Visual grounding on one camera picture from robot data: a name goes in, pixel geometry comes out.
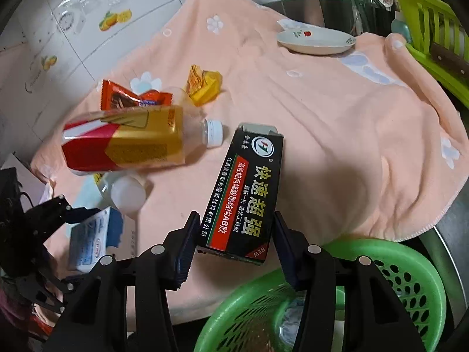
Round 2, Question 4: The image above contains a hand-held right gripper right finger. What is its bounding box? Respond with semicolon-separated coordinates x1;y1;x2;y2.
273;211;427;352

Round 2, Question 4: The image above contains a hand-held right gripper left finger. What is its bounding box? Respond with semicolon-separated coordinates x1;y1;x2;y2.
44;211;202;352

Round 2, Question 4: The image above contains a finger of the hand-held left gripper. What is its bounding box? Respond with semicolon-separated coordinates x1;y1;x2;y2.
11;272;70;314
24;195;102;239

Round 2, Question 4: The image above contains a blue white milk carton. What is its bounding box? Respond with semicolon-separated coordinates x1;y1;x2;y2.
68;207;125;274

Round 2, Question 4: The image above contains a black glue box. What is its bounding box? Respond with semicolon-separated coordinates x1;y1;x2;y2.
197;123;286;265

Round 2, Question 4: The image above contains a green plastic basket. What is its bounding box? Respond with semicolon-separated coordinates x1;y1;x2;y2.
193;238;447;352

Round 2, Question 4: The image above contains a yellow snack wrapper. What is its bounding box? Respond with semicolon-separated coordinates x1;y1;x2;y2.
185;65;223;108

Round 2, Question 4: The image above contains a small white plastic bottle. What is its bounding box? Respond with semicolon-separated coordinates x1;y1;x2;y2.
97;172;147;215

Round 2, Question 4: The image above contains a plastic bottle red yellow label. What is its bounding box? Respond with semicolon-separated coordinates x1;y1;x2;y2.
62;104;224;175

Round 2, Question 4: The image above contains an orange snack wrapper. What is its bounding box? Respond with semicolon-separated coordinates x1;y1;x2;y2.
100;79;174;112

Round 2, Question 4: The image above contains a peach floral towel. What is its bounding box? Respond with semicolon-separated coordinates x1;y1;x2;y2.
31;0;461;327

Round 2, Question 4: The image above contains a stainless steel sink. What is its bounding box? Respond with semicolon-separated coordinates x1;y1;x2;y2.
399;110;469;338

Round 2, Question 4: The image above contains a white plate red flower print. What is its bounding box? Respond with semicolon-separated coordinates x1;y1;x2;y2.
276;28;357;55

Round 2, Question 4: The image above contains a steel backsplash panel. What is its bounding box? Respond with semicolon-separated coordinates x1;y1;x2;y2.
262;0;339;30

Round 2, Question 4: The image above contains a teal plastic bottle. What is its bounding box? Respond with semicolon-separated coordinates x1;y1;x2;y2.
391;16;413;43

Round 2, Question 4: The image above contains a glass utensil jar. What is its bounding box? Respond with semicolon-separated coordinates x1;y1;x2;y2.
337;0;371;35

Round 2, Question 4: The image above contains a green plastic dish rack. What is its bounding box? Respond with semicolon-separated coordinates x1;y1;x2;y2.
384;0;469;109

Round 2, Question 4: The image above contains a wooden handled cleaver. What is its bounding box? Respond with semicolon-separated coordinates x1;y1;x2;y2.
430;42;469;77

